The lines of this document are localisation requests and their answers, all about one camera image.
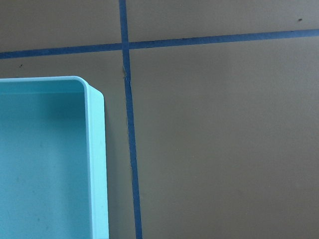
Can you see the teal plastic bin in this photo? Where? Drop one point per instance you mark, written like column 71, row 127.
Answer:
column 53, row 173

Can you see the brown paper table cover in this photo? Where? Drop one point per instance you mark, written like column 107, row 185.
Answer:
column 212, row 107

